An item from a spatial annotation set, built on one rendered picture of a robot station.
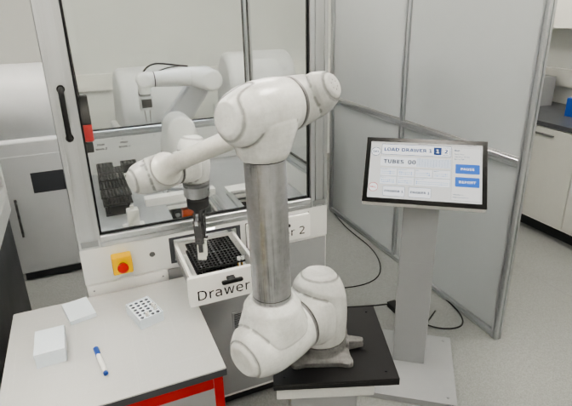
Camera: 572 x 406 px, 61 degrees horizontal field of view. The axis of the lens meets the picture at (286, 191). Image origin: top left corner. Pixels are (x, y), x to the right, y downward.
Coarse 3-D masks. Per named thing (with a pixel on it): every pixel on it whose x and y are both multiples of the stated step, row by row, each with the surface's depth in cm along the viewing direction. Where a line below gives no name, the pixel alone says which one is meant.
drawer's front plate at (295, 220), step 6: (294, 216) 207; (300, 216) 208; (306, 216) 210; (294, 222) 208; (300, 222) 210; (306, 222) 211; (246, 228) 201; (294, 228) 209; (300, 228) 210; (306, 228) 212; (246, 234) 202; (294, 234) 210; (300, 234) 212; (306, 234) 213; (246, 240) 204
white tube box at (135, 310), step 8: (128, 304) 171; (136, 304) 173; (144, 304) 173; (128, 312) 171; (136, 312) 167; (144, 312) 167; (152, 312) 167; (160, 312) 166; (136, 320) 165; (144, 320) 163; (152, 320) 165; (160, 320) 167; (144, 328) 164
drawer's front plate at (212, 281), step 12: (204, 276) 163; (216, 276) 165; (240, 276) 168; (192, 288) 162; (204, 288) 164; (216, 288) 166; (240, 288) 170; (192, 300) 164; (204, 300) 166; (216, 300) 168
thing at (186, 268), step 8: (224, 232) 201; (232, 232) 201; (192, 240) 196; (232, 240) 202; (240, 240) 195; (176, 248) 190; (184, 248) 195; (240, 248) 192; (176, 256) 190; (184, 256) 195; (248, 256) 184; (184, 264) 178; (184, 272) 177; (192, 272) 183
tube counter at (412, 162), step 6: (408, 162) 215; (414, 162) 214; (420, 162) 213; (426, 162) 213; (432, 162) 212; (438, 162) 212; (444, 162) 211; (450, 162) 211; (438, 168) 211; (444, 168) 210; (450, 168) 210
